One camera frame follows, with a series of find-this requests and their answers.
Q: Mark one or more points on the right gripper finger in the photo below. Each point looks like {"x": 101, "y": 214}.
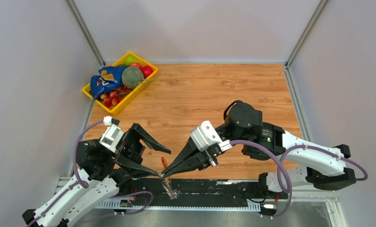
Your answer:
{"x": 187, "y": 151}
{"x": 187, "y": 165}

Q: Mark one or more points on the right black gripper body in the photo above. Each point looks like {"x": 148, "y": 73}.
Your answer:
{"x": 209, "y": 155}

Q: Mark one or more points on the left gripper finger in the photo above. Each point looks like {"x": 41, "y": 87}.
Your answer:
{"x": 135, "y": 170}
{"x": 143, "y": 135}

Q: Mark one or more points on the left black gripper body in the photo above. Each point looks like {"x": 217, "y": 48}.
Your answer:
{"x": 131, "y": 144}

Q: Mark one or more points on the metal key holder red handle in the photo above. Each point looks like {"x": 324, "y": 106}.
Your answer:
{"x": 166, "y": 183}

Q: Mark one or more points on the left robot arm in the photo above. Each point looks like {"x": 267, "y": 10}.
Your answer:
{"x": 105, "y": 161}

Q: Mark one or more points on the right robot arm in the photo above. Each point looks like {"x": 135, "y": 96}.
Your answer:
{"x": 299, "y": 162}

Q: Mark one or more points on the yellow plastic bin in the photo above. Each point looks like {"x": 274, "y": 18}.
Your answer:
{"x": 120, "y": 62}

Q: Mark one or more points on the bunch of red cherries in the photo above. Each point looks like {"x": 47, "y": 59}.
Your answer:
{"x": 114, "y": 97}

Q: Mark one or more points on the green melon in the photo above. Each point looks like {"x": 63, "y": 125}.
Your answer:
{"x": 132, "y": 77}

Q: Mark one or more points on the red tomato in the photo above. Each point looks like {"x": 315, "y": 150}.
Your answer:
{"x": 147, "y": 71}

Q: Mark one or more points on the blue snack bag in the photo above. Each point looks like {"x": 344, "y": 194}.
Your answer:
{"x": 109, "y": 78}

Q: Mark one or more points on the red apple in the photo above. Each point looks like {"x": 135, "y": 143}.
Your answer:
{"x": 136, "y": 65}

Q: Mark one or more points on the green apple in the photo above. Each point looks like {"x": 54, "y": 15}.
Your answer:
{"x": 129, "y": 60}

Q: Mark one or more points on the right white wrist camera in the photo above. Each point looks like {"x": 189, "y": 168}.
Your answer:
{"x": 205, "y": 135}

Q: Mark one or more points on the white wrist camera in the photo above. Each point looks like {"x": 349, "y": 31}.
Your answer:
{"x": 205, "y": 135}
{"x": 113, "y": 134}

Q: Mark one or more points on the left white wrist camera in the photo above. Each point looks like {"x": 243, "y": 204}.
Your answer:
{"x": 113, "y": 134}

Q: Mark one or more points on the left frame post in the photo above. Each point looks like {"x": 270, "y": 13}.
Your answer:
{"x": 73, "y": 8}

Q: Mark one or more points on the frame post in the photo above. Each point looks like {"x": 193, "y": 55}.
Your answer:
{"x": 308, "y": 29}
{"x": 73, "y": 8}

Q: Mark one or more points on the right frame post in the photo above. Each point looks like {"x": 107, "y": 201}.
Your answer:
{"x": 308, "y": 29}

